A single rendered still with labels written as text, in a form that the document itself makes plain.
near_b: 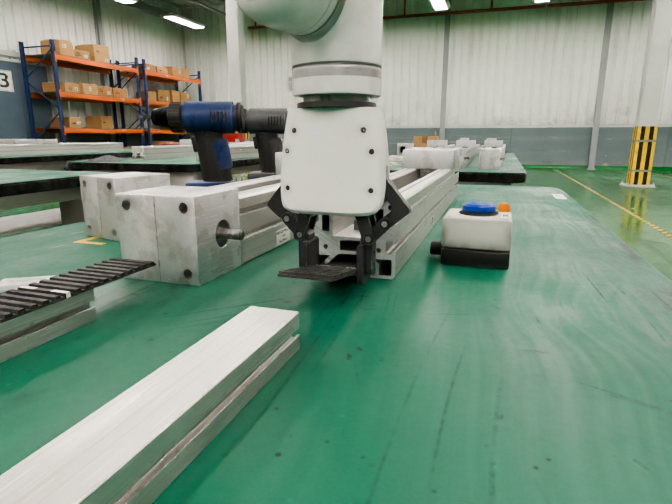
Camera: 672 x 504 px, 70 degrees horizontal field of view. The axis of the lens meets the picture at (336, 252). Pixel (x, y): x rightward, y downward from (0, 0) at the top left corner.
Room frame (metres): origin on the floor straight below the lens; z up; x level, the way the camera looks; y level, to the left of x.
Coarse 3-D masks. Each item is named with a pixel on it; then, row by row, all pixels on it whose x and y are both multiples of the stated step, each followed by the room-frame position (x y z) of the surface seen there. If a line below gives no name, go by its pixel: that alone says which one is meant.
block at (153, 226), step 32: (128, 192) 0.53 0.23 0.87; (160, 192) 0.53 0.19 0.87; (192, 192) 0.53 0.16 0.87; (224, 192) 0.54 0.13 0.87; (128, 224) 0.52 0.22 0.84; (160, 224) 0.50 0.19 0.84; (192, 224) 0.49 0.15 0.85; (224, 224) 0.54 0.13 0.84; (128, 256) 0.52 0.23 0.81; (160, 256) 0.50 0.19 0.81; (192, 256) 0.49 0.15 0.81; (224, 256) 0.54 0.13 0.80
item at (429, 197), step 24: (408, 168) 1.08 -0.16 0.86; (456, 168) 1.20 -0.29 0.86; (408, 192) 0.62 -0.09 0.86; (432, 192) 0.85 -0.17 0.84; (456, 192) 1.24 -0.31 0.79; (336, 216) 0.55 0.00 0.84; (408, 216) 0.58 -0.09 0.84; (432, 216) 0.80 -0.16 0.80; (336, 240) 0.54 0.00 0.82; (384, 240) 0.52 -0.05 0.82; (408, 240) 0.59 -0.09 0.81; (384, 264) 0.55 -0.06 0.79
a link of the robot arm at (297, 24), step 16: (240, 0) 0.40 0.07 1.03; (256, 0) 0.38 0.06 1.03; (272, 0) 0.38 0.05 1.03; (288, 0) 0.38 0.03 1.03; (304, 0) 0.39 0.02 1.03; (320, 0) 0.40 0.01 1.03; (336, 0) 0.42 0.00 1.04; (256, 16) 0.39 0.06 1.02; (272, 16) 0.39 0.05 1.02; (288, 16) 0.39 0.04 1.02; (304, 16) 0.40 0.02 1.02; (320, 16) 0.41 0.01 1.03; (288, 32) 0.43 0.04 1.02; (304, 32) 0.43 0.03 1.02
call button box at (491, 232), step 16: (448, 224) 0.58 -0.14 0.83; (464, 224) 0.57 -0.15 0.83; (480, 224) 0.56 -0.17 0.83; (496, 224) 0.56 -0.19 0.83; (448, 240) 0.57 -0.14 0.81; (464, 240) 0.57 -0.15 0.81; (480, 240) 0.56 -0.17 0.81; (496, 240) 0.56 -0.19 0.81; (448, 256) 0.57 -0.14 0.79; (464, 256) 0.57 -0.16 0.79; (480, 256) 0.56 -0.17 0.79; (496, 256) 0.56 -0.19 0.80
